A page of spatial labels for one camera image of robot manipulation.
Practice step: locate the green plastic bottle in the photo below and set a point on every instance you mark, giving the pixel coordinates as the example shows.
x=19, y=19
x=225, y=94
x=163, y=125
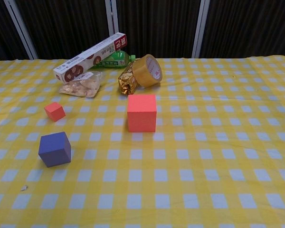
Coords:
x=118, y=58

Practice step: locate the gold foil snack pack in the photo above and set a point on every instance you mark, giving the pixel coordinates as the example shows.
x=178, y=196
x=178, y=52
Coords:
x=127, y=82

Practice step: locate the yellow checkered tablecloth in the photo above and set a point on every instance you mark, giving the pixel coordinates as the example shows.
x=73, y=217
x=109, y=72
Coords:
x=204, y=142

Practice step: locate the large red cube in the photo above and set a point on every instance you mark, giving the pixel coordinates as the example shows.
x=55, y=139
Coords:
x=141, y=116

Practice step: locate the clear bag of snacks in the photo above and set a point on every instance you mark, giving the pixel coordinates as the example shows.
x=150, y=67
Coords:
x=83, y=88

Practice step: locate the long white cling wrap box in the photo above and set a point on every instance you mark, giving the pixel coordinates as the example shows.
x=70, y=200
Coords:
x=85, y=59

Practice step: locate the small red cube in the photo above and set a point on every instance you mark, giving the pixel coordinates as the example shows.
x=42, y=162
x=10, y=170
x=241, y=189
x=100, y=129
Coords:
x=54, y=111

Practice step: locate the small paper scrap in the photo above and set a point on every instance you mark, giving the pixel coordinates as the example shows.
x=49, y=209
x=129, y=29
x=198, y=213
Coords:
x=24, y=188

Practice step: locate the medium purple cube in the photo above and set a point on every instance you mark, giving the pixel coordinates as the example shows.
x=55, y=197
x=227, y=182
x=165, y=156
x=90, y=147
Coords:
x=53, y=149

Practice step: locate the white frame post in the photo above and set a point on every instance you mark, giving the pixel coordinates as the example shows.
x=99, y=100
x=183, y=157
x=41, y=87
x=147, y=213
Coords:
x=110, y=14
x=21, y=28
x=199, y=31

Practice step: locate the brown packing tape roll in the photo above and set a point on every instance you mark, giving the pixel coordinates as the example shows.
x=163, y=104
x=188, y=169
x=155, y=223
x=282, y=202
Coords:
x=145, y=73

